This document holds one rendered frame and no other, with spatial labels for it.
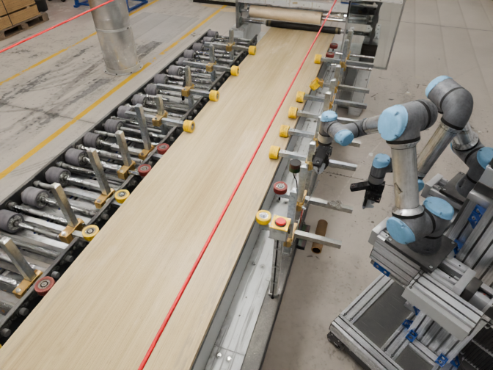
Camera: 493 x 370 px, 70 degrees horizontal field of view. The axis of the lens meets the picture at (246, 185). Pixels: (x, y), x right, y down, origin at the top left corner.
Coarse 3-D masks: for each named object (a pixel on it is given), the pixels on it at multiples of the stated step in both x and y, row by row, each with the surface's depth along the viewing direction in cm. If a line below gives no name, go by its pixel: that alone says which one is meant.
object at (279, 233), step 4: (276, 216) 142; (280, 216) 142; (272, 220) 140; (288, 220) 140; (272, 224) 139; (276, 224) 139; (288, 224) 139; (272, 228) 138; (276, 228) 137; (280, 228) 137; (284, 228) 137; (272, 232) 140; (276, 232) 139; (280, 232) 138; (284, 232) 137; (272, 236) 141; (276, 236) 140; (280, 236) 140; (284, 236) 139; (280, 240) 141; (284, 240) 140
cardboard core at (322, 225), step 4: (320, 220) 294; (324, 220) 294; (320, 224) 291; (324, 224) 291; (316, 228) 290; (320, 228) 287; (324, 228) 288; (316, 232) 286; (320, 232) 284; (324, 232) 286; (316, 244) 275; (320, 244) 275; (312, 248) 276; (316, 248) 281; (320, 248) 273; (316, 252) 278; (320, 252) 276
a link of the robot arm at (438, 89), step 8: (432, 80) 154; (440, 80) 151; (448, 80) 149; (432, 88) 153; (440, 88) 149; (448, 88) 146; (456, 88) 144; (464, 88) 145; (432, 96) 153; (440, 96) 148; (440, 104) 149; (440, 112) 158; (464, 128) 164; (456, 136) 168; (464, 136) 167; (472, 136) 169; (456, 144) 174; (464, 144) 171; (472, 144) 170; (480, 144) 172; (456, 152) 178; (464, 152) 173
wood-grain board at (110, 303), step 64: (256, 64) 326; (320, 64) 326; (256, 128) 247; (192, 192) 199; (256, 192) 199; (128, 256) 166; (192, 256) 166; (64, 320) 143; (128, 320) 143; (192, 320) 143
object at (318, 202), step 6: (288, 192) 205; (288, 198) 204; (306, 198) 201; (312, 198) 201; (312, 204) 201; (318, 204) 200; (324, 204) 198; (342, 204) 198; (342, 210) 197; (348, 210) 195
